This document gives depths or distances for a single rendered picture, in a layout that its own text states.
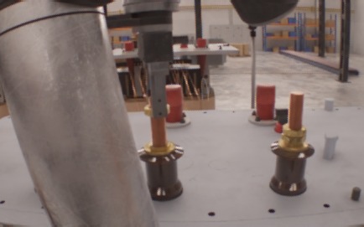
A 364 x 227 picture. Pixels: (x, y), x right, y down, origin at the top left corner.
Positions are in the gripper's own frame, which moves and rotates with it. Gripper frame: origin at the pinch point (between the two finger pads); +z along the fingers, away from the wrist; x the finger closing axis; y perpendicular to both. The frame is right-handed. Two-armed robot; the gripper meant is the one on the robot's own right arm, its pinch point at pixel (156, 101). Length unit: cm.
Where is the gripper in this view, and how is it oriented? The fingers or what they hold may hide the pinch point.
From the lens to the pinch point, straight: 54.6
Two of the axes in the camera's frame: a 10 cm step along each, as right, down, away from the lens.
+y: 9.7, -1.1, 2.1
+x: -2.3, -2.7, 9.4
